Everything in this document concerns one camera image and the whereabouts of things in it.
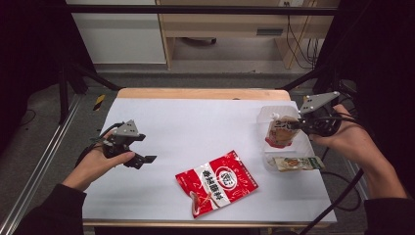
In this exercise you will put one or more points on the light wooden desk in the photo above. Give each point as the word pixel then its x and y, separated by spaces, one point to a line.
pixel 225 24

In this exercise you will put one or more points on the wooden table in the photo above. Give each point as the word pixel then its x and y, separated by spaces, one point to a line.
pixel 202 94

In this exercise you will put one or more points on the person's right hand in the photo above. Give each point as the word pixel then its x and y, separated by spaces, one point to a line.
pixel 349 137

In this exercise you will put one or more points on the clear plastic container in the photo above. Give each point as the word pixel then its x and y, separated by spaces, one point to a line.
pixel 287 151

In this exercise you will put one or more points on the spouted sauce pouch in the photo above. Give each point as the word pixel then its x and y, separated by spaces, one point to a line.
pixel 280 132

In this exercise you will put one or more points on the person's left hand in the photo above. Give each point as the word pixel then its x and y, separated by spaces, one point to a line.
pixel 94 166

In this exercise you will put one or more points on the green and cream food pouch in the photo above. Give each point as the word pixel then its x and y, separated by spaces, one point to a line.
pixel 295 163

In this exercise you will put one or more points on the red and white seasoning packet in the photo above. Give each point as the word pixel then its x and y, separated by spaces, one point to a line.
pixel 215 182

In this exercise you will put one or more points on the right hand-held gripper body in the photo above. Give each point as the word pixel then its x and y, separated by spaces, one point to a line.
pixel 321 122

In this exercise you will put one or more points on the black horizontal frame bar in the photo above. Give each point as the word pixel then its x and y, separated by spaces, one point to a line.
pixel 195 9

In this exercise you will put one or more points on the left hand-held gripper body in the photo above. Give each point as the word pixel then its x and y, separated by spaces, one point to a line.
pixel 125 130

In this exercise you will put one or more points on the black frame strut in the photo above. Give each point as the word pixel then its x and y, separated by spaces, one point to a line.
pixel 326 78
pixel 78 78

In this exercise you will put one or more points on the white cabinet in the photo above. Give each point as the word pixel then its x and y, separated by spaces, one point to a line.
pixel 120 39

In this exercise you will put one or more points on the black curtain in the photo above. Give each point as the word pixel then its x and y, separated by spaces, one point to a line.
pixel 32 49
pixel 378 65

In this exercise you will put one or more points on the white paper sheet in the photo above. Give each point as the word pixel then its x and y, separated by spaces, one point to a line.
pixel 195 127

